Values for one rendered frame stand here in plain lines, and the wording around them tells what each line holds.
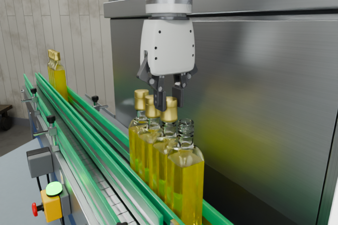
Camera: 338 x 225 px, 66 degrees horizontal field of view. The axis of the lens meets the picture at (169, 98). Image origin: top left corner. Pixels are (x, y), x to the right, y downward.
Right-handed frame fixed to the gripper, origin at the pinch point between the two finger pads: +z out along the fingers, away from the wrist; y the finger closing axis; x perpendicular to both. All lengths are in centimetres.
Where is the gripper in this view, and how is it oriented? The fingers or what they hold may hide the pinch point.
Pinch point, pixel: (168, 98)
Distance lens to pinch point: 51.5
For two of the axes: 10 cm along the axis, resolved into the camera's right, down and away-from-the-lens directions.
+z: 0.0, 9.6, 2.8
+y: -8.3, 1.6, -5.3
